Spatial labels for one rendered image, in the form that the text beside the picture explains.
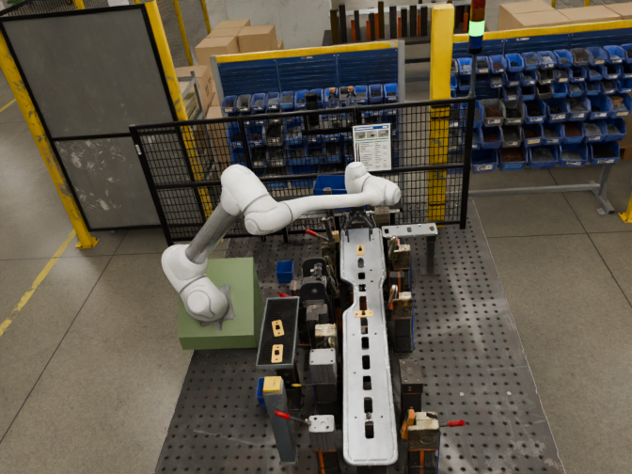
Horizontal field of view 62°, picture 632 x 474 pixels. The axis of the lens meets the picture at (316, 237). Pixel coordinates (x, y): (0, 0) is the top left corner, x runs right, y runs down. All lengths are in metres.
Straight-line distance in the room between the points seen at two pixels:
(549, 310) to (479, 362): 1.43
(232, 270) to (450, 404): 1.21
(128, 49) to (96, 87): 0.42
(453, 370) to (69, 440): 2.31
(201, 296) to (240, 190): 0.58
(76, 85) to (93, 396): 2.25
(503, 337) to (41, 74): 3.65
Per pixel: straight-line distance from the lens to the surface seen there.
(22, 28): 4.50
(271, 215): 2.07
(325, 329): 2.21
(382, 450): 1.95
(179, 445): 2.47
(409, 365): 2.13
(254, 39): 6.72
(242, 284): 2.67
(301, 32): 8.86
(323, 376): 2.10
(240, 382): 2.59
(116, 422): 3.62
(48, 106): 4.66
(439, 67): 2.93
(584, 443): 3.32
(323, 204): 2.25
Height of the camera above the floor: 2.65
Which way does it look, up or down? 36 degrees down
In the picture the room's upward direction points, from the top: 7 degrees counter-clockwise
